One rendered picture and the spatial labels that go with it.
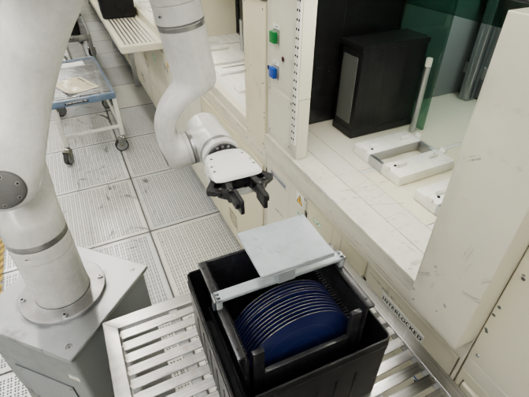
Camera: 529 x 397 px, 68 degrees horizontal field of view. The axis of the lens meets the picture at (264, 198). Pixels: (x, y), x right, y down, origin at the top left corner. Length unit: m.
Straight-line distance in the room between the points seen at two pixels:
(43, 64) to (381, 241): 0.76
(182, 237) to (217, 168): 1.51
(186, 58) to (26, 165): 0.34
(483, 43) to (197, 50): 1.19
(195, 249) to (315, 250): 1.61
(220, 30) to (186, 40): 1.86
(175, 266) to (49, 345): 1.20
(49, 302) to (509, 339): 0.90
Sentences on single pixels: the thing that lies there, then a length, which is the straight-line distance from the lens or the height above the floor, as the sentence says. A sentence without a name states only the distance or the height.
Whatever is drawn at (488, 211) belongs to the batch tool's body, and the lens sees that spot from 0.64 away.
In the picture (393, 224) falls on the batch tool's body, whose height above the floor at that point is 0.87.
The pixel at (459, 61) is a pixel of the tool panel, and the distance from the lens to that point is 1.81.
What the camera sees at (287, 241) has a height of 1.08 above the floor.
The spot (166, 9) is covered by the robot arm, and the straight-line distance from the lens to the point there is 0.77.
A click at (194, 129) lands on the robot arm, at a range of 0.90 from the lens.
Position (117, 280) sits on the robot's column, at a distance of 1.04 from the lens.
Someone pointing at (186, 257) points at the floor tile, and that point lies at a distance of 2.13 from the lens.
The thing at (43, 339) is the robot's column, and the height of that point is 0.76.
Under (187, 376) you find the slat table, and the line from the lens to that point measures 0.85.
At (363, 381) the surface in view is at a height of 0.82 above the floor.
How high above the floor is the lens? 1.50
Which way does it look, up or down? 37 degrees down
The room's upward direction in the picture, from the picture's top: straight up
